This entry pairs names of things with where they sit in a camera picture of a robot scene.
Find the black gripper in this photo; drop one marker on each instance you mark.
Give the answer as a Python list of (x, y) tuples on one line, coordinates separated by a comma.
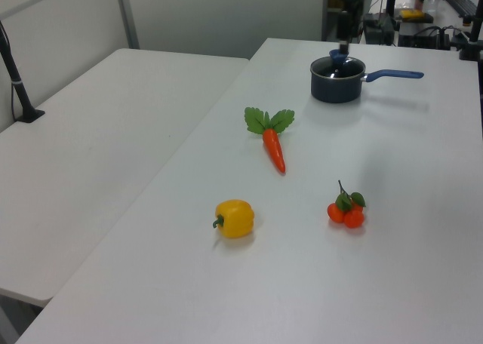
[(344, 25)]

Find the glass lid with blue knob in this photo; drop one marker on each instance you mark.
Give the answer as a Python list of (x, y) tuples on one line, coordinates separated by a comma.
[(337, 56)]

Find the black equipment case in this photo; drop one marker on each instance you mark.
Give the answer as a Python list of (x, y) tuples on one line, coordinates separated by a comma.
[(379, 29)]

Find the dark blue saucepan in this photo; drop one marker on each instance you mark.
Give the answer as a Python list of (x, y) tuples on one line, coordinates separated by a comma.
[(332, 89)]

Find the thin black pole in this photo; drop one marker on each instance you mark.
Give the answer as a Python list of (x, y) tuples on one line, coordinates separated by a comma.
[(392, 0)]

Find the yellow box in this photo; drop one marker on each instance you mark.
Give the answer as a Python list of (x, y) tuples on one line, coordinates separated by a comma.
[(411, 14)]

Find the black electronics box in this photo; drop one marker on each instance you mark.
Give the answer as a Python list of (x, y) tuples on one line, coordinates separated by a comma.
[(422, 40)]

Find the orange toy carrot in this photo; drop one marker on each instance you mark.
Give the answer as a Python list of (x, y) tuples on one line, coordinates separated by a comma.
[(273, 148)]

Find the black keyboard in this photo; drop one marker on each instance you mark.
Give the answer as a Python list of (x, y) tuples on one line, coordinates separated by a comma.
[(460, 0)]

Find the black clamp stand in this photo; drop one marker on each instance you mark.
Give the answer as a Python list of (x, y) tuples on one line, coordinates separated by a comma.
[(471, 48)]

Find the orange toy tomato cluster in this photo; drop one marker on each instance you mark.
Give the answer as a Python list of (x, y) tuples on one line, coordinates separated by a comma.
[(352, 219)]

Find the yellow toy bell pepper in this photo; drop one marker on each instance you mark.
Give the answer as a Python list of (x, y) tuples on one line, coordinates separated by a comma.
[(235, 219)]

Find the white adjacent table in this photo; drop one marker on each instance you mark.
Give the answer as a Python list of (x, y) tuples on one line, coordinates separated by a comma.
[(94, 151)]

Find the black camera pole with base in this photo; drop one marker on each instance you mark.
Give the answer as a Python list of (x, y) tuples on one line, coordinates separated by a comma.
[(20, 91)]

